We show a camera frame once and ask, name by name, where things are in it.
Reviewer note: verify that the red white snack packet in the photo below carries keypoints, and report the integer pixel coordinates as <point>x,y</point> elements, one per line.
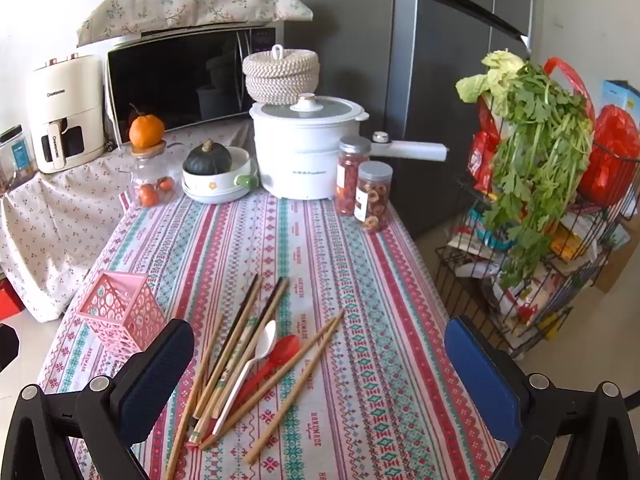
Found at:
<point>520,300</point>

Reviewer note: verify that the green leafy celery bunch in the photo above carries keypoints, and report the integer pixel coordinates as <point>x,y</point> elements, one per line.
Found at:
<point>540,135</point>

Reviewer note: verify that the large orange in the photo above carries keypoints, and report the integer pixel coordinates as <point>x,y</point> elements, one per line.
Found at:
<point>146,130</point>

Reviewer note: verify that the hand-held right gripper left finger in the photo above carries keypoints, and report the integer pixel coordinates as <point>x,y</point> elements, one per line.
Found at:
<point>150,375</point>

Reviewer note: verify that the woven lidded basket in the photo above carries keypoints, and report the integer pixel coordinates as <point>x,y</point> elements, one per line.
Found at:
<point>280,77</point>

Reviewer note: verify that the tall red snack jar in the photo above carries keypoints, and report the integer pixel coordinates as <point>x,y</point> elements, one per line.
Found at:
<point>350,180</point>

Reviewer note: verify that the white electric cooking pot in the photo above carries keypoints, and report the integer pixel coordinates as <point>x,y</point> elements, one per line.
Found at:
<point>295,150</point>

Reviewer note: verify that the black microwave oven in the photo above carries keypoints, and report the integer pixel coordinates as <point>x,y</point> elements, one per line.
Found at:
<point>175,85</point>

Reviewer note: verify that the black object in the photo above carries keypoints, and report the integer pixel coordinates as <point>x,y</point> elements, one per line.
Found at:
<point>7,347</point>

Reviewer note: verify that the blue box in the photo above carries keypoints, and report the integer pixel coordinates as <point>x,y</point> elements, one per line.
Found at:
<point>620,92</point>

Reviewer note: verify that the brown cardboard box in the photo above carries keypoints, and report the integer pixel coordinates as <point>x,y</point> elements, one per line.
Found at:
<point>620,260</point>

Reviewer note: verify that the small tangerine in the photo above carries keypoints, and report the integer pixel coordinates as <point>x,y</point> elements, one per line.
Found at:
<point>146,195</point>
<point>166,183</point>

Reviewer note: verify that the glass pot lid white knob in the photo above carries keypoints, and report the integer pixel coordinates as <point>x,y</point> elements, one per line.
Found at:
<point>305,105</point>

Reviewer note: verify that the floral microwave cover cloth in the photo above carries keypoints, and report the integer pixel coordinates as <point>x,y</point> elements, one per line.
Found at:
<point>200,0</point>

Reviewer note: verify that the red box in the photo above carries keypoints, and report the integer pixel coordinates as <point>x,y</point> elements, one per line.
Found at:
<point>10,300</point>

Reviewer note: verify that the clear canister black lid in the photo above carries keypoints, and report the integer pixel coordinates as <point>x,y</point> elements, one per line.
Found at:
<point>17,160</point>

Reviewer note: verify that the printed pale chopstick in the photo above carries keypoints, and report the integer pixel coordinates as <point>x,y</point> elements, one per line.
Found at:
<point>241,349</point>

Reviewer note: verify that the white plastic spoon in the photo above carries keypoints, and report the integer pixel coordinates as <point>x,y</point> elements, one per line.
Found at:
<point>265,340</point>

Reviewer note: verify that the cream air fryer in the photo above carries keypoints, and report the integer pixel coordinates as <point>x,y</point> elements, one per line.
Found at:
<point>65,85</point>

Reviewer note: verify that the dark green squash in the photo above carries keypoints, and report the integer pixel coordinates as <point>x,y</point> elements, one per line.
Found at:
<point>207,160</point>

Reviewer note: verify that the pink lattice utensil holder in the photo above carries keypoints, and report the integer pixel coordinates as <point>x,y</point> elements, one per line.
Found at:
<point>125,310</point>

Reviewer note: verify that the small-floral white cloth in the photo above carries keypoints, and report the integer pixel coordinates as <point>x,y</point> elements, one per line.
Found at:
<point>60,220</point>

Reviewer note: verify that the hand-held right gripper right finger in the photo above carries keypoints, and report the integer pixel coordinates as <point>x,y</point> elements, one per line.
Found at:
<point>480,375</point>

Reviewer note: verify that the glass jar wooden lid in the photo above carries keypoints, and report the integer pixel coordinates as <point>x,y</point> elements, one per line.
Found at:
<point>150,170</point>

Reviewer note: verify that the grey refrigerator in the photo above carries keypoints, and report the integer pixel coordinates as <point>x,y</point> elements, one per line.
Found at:
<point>440,85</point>

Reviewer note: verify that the red plastic spoon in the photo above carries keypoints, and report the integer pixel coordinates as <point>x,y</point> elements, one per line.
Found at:
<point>286,347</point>

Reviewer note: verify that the red plastic bag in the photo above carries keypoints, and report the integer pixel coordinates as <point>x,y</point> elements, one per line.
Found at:
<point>610,160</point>

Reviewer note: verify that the yellow snack packet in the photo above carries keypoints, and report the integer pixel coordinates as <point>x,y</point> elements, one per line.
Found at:
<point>567,242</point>

